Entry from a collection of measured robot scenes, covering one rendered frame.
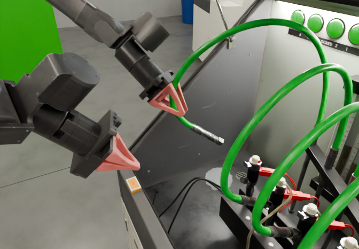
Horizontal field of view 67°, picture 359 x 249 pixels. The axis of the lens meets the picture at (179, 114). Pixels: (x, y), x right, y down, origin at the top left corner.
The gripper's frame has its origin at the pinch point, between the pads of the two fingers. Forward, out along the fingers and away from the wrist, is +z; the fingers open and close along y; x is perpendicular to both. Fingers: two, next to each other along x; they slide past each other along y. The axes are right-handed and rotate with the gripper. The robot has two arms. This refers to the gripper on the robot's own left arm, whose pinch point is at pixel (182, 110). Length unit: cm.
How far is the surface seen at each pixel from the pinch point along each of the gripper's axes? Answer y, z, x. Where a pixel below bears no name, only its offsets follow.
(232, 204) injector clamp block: 3.4, 27.2, 8.8
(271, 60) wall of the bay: 37.1, 9.3, -20.8
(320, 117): 12.7, 25.0, -21.0
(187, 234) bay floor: 5.7, 28.7, 27.5
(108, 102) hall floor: 220, -51, 148
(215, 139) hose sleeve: 4.9, 11.2, 0.7
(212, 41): -1.2, -6.5, -15.7
